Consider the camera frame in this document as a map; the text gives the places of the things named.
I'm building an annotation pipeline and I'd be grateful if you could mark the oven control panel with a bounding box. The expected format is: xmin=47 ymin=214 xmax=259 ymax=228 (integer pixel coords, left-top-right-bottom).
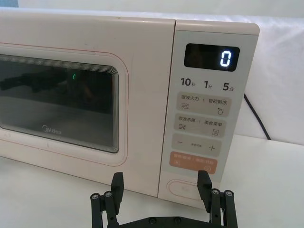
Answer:
xmin=158 ymin=19 xmax=261 ymax=202

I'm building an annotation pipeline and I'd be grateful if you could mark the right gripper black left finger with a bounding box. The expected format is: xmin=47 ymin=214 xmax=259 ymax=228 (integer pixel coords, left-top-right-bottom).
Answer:
xmin=90 ymin=172 xmax=125 ymax=228

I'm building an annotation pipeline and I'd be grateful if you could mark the cream microwave oven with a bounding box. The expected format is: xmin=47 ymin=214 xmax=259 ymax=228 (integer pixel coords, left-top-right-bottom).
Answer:
xmin=0 ymin=6 xmax=261 ymax=202

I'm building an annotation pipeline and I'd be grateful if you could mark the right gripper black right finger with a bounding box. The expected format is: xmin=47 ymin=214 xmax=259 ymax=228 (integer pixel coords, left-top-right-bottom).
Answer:
xmin=198 ymin=170 xmax=238 ymax=228

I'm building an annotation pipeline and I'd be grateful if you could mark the black power cable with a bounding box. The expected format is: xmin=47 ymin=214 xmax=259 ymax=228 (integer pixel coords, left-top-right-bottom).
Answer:
xmin=242 ymin=93 xmax=272 ymax=141

